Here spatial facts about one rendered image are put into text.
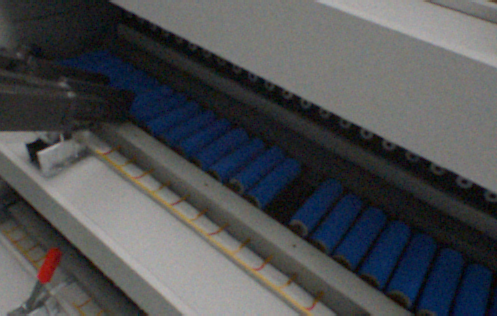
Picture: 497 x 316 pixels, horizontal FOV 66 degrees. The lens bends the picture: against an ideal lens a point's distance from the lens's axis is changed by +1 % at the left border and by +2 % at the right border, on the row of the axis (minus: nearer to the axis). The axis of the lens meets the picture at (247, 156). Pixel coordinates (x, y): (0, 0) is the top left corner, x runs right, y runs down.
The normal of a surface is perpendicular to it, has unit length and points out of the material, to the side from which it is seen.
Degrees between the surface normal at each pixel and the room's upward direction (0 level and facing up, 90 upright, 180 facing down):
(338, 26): 108
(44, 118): 91
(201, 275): 18
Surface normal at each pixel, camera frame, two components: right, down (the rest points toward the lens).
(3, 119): 0.83, 0.47
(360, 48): -0.61, 0.44
